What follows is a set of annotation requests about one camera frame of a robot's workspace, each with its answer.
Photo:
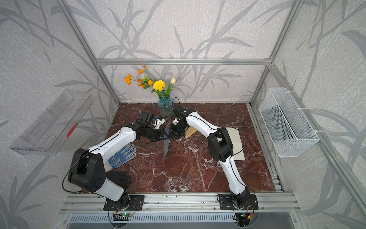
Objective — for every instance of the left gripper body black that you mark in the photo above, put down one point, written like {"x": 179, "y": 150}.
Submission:
{"x": 148, "y": 131}

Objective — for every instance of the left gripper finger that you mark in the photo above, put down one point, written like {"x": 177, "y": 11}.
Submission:
{"x": 156, "y": 138}
{"x": 158, "y": 132}

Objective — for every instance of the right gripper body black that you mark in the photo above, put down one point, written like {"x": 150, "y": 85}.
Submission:
{"x": 178, "y": 127}

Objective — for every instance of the brown kraft envelope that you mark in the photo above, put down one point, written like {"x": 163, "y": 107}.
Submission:
{"x": 190, "y": 131}

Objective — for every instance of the cream paper sheet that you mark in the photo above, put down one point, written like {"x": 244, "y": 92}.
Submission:
{"x": 238, "y": 149}

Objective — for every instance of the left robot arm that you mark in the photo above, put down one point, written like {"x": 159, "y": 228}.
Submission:
{"x": 94, "y": 169}

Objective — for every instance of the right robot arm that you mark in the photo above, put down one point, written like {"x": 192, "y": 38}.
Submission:
{"x": 220, "y": 148}

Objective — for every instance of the blue glass vase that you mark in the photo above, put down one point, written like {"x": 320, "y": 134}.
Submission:
{"x": 165, "y": 105}

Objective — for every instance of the blue dotted work glove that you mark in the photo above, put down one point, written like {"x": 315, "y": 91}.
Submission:
{"x": 127, "y": 153}

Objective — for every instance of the yellow orange flower bouquet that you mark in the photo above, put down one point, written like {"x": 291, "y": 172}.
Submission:
{"x": 158, "y": 86}

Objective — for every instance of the black glove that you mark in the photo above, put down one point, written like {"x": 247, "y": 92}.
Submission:
{"x": 121, "y": 178}

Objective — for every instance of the left green circuit board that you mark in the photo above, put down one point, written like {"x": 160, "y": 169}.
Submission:
{"x": 122, "y": 216}

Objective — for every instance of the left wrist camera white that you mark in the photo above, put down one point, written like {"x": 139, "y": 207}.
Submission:
{"x": 159, "y": 121}

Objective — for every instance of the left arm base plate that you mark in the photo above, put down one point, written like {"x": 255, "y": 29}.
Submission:
{"x": 130, "y": 202}

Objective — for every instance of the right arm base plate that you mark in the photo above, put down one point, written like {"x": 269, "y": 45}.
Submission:
{"x": 227, "y": 202}

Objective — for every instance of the clear plastic wall tray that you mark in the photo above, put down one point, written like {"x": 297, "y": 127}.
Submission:
{"x": 47, "y": 135}

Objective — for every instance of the white wire mesh basket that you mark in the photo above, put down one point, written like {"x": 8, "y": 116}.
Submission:
{"x": 289, "y": 129}

